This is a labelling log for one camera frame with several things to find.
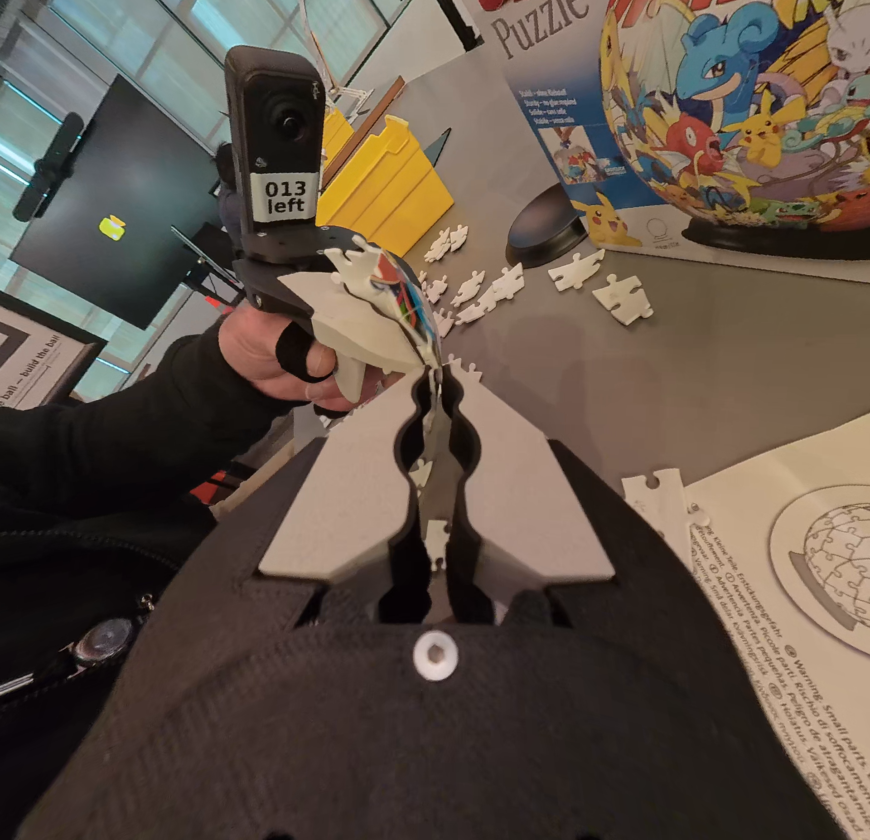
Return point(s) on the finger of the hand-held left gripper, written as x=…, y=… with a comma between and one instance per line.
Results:
x=353, y=330

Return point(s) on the black video bar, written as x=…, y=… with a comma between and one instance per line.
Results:
x=47, y=167

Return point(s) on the black wall monitor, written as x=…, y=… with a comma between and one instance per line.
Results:
x=136, y=187

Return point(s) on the white puzzle pieces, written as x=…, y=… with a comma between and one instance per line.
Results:
x=622, y=299

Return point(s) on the yellow plastic case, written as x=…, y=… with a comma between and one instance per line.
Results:
x=394, y=194

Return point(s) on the black round ball stand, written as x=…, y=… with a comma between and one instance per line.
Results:
x=544, y=228

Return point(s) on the colourful cartoon puzzle box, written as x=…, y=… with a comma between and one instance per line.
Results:
x=578, y=139

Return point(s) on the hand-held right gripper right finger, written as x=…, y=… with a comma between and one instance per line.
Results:
x=544, y=513

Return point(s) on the person's left hand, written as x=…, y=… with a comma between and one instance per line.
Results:
x=251, y=350

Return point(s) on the person's black jacket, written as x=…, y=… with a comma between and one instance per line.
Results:
x=68, y=581

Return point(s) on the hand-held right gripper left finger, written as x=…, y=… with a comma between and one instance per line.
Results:
x=326, y=513

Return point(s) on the white instruction sheet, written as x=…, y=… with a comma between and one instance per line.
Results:
x=747, y=513

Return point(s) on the person's left forearm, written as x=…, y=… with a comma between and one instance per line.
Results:
x=136, y=432

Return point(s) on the small white puzzle section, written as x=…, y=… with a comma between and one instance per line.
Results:
x=401, y=289

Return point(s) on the black framed white sign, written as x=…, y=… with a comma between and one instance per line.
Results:
x=47, y=350

